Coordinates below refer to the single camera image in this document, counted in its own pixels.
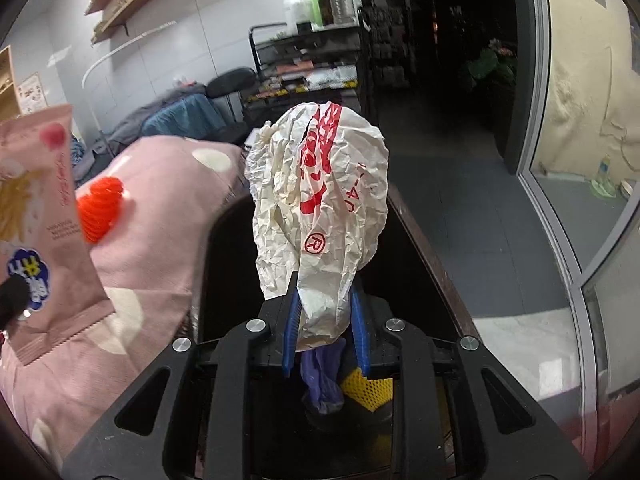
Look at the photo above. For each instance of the white plastic bottle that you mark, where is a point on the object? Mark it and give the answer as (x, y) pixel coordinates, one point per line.
(296, 7)

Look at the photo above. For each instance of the white red-print paper wrapper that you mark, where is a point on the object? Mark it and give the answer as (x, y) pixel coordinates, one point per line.
(280, 220)

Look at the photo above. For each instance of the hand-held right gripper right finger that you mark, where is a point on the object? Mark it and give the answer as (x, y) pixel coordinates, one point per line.
(361, 332)

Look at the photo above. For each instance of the blue denim cloth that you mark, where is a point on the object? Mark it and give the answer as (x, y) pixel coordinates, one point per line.
(190, 112)

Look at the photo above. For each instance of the green potted plant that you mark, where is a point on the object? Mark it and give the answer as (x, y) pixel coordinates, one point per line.
(487, 62)

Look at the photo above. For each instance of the white curved tube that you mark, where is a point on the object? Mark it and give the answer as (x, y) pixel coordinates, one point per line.
(107, 57)

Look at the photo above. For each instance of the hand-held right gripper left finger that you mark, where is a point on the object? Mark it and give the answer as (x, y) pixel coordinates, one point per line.
(292, 335)

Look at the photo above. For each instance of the purple plastic wrapper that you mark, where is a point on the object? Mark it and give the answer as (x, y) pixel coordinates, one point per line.
(320, 375)

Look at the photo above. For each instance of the wall poster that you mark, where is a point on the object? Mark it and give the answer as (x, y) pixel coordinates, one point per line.
(32, 92)

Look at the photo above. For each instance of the blue folded cloth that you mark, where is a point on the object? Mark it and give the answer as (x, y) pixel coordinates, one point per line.
(81, 155)

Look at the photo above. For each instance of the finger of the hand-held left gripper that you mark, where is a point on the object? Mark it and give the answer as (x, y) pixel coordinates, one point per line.
(14, 300)

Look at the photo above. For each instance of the dark brown trash bin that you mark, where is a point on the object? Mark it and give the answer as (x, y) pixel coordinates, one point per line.
(230, 270)

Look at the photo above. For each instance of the wooden cabinet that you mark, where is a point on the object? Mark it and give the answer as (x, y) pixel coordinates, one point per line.
(7, 80)

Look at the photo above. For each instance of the yellow foam net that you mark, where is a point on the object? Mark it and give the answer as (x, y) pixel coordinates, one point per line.
(367, 392)

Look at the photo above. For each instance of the orange foam net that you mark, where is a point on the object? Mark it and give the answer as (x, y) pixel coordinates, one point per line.
(100, 210)

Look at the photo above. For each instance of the black office chair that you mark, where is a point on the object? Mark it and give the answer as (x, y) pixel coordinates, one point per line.
(230, 82)

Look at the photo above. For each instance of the grey glass door frame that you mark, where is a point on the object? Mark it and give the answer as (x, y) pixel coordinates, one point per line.
(545, 160)

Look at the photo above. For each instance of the pink blanket with cream dots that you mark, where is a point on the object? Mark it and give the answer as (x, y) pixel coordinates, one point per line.
(165, 220)

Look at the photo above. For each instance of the small clear bottle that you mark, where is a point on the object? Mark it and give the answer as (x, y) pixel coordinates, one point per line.
(604, 170)

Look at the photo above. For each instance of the white bowl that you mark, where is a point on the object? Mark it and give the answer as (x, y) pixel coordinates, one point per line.
(629, 189)

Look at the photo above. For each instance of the green dish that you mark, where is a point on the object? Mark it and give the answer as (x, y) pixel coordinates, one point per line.
(602, 191)

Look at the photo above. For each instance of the grey cloth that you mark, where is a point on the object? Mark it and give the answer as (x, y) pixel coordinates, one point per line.
(132, 127)

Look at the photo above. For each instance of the pink snack packet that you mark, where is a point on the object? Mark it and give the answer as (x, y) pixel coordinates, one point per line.
(55, 260)

